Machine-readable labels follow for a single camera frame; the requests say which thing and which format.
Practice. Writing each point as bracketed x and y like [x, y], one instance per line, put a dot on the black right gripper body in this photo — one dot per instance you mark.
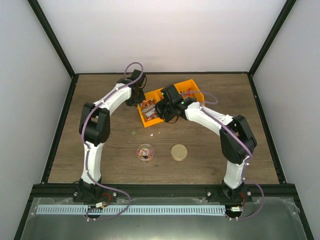
[166, 110]

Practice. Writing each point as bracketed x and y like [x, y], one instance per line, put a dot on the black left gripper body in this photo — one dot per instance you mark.
[135, 99]

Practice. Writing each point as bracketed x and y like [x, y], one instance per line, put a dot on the orange bin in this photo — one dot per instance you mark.
[189, 88]
[158, 95]
[148, 121]

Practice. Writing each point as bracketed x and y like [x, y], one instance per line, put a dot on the gold round jar lid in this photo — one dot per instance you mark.
[179, 152]

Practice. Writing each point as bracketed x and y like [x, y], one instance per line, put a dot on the clear glass jar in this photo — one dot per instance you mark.
[145, 153]

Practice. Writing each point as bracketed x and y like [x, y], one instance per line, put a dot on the white slotted plastic scoop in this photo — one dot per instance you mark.
[148, 111]

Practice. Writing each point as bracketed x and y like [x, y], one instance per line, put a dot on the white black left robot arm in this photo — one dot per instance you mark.
[95, 129]

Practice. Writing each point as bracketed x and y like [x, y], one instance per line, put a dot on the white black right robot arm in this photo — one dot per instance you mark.
[236, 137]

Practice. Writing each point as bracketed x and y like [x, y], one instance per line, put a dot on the light blue slotted cable duct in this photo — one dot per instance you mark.
[201, 210]

